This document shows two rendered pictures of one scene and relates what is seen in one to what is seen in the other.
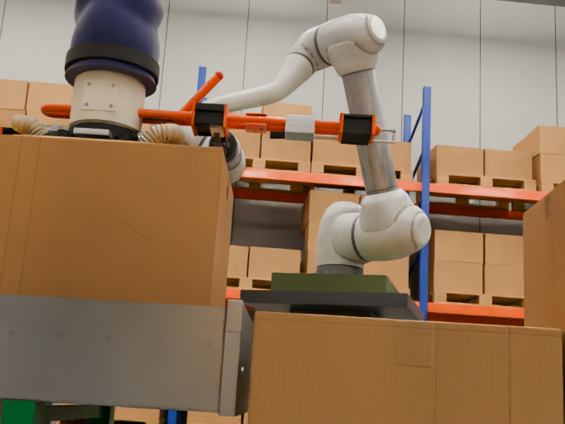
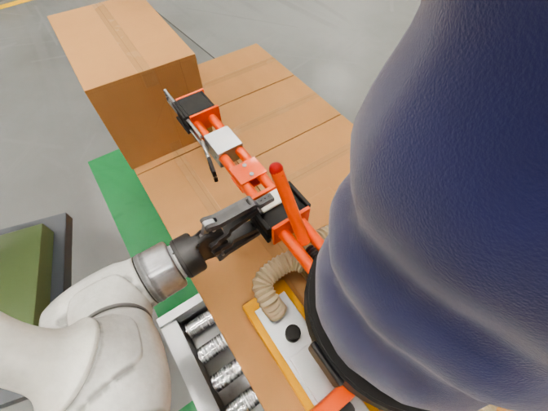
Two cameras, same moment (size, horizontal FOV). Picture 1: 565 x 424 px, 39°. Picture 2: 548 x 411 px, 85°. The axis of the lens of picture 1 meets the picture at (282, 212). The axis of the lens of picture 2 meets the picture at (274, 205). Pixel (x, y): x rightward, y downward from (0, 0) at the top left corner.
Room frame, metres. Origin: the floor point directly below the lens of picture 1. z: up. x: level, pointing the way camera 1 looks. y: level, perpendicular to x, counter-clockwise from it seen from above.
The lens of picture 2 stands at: (2.01, 0.43, 1.57)
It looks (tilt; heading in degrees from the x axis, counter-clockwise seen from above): 57 degrees down; 235
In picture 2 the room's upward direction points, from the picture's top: straight up
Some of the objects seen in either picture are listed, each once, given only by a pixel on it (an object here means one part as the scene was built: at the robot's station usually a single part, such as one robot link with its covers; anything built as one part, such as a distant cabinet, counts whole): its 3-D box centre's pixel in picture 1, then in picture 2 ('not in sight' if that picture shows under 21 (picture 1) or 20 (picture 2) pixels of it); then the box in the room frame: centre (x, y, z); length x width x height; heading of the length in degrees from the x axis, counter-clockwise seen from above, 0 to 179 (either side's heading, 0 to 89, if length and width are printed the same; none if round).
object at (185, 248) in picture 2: (222, 142); (201, 247); (1.98, 0.17, 1.07); 0.09 x 0.07 x 0.08; 179
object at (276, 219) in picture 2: (210, 120); (279, 211); (1.83, 0.19, 1.08); 0.10 x 0.08 x 0.06; 179
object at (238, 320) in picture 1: (243, 331); (255, 265); (1.83, 0.07, 0.58); 0.70 x 0.03 x 0.06; 179
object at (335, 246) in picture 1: (344, 235); not in sight; (2.57, -0.21, 0.97); 0.18 x 0.16 x 0.22; 46
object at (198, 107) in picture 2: (356, 128); (198, 110); (1.82, -0.16, 1.08); 0.08 x 0.07 x 0.05; 89
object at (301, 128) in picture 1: (299, 128); (223, 146); (1.82, -0.03, 1.07); 0.07 x 0.07 x 0.04; 89
